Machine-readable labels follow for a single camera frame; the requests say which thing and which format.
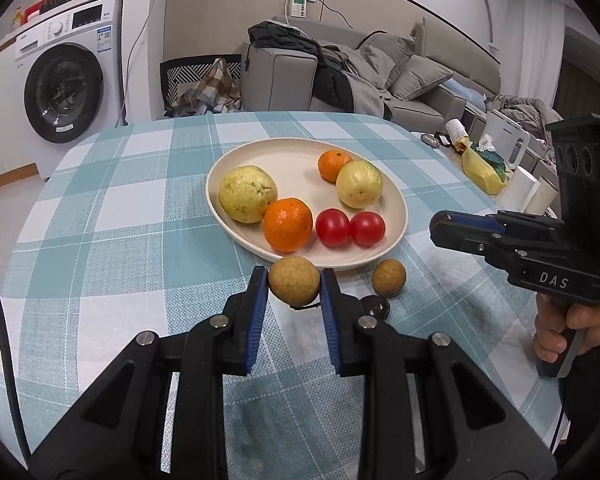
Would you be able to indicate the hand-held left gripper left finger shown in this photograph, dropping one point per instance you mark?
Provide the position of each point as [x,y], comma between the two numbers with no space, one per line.
[256,320]

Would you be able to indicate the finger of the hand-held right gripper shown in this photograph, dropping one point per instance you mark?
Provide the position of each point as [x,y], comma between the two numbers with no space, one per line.
[477,222]
[455,237]

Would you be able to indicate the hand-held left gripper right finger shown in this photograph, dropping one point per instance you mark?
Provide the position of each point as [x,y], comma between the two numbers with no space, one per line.
[330,320]

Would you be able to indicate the brown longan with stem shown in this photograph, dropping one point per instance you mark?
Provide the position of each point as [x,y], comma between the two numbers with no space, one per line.
[294,280]

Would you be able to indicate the red tomato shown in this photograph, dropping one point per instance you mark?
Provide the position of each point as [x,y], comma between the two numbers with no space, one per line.
[368,229]
[332,227]

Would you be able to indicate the large orange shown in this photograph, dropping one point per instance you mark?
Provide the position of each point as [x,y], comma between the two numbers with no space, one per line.
[288,226]

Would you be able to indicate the smooth yellow-green guava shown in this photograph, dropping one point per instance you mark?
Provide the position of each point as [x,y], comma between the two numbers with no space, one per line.
[360,185]

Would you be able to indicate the cream oval plate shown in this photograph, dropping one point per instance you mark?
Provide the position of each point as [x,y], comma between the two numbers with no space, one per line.
[300,170]

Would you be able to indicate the person's right forearm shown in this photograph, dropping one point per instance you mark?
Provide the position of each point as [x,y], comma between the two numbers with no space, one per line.
[592,395]

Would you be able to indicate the person's right hand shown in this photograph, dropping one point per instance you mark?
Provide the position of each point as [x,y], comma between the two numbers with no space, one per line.
[550,325]

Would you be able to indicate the white paper roll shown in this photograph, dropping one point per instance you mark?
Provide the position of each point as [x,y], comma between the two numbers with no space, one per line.
[540,197]
[519,187]

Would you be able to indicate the dark round fruit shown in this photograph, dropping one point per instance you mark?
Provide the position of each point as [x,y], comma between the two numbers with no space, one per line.
[376,306]

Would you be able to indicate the yellow plastic bag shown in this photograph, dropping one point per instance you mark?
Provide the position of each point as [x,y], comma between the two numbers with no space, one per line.
[480,172]

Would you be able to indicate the small black item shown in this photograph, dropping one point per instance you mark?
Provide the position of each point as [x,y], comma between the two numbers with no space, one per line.
[444,139]

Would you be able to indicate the white kettle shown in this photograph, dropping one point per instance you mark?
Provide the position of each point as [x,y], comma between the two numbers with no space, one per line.
[505,132]

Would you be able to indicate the grey remote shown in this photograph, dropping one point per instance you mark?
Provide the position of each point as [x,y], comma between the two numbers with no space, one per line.
[427,139]

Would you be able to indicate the grey clothes pile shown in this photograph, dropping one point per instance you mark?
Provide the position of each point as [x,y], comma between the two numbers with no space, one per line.
[525,110]

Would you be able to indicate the bumpy yellow-green guava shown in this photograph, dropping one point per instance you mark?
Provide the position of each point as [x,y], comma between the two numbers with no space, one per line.
[247,194]

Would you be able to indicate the light blue cloth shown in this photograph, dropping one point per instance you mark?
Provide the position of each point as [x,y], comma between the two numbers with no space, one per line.
[462,90]

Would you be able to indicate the small tangerine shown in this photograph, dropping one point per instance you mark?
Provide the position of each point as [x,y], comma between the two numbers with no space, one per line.
[332,165]

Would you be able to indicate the teal checkered tablecloth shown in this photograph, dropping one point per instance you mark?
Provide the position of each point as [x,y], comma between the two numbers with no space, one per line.
[130,240]

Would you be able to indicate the grey pillow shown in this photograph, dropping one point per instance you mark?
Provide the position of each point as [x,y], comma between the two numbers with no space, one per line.
[420,77]
[387,55]

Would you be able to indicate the grey garment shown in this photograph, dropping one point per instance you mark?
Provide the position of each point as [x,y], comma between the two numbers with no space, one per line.
[367,95]

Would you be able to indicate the white curtain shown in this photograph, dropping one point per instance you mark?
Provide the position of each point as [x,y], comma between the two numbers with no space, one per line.
[530,35]

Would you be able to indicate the black garment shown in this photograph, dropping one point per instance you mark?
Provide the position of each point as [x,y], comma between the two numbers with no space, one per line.
[332,82]

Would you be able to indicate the plaid cloth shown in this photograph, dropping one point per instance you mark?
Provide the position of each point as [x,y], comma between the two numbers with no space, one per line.
[215,90]

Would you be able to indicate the grey sofa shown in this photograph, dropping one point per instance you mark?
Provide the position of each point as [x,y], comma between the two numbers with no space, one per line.
[275,80]

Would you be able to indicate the black patterned chair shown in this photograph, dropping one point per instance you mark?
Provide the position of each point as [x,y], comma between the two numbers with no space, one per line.
[180,70]

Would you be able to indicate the dark grey jacket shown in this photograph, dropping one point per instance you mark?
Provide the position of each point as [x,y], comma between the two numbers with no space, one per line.
[280,36]

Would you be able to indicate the white washing machine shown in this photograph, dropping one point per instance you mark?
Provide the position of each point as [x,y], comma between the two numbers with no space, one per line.
[80,90]

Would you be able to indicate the white cabinet with countertop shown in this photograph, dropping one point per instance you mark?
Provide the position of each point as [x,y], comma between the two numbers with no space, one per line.
[0,110]

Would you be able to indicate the red box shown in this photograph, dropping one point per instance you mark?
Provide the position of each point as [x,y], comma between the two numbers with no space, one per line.
[36,10]

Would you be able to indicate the yellow bottle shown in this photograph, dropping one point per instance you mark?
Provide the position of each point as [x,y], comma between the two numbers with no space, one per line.
[17,19]

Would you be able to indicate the white wall charger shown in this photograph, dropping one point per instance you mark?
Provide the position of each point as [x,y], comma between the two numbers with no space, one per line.
[299,4]

